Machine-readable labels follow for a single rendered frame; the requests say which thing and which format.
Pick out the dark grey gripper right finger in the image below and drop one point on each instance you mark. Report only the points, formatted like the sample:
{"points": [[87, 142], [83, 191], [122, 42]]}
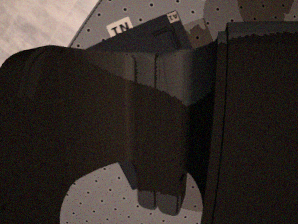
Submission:
{"points": [[246, 125]]}

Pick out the white label with black letters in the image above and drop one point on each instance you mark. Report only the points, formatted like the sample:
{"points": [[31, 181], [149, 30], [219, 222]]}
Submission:
{"points": [[119, 26]]}

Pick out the dark grey perforated base plate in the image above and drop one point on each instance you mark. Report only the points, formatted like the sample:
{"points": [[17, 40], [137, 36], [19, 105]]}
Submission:
{"points": [[104, 196]]}

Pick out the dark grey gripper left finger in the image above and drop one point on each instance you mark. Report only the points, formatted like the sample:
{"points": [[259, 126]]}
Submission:
{"points": [[66, 112]]}

